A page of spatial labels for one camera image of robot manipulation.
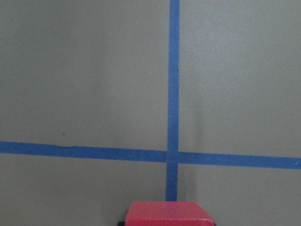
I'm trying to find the brown paper table cover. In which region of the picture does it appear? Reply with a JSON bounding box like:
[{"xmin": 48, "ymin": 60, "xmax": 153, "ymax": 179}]
[{"xmin": 0, "ymin": 0, "xmax": 301, "ymax": 226}]

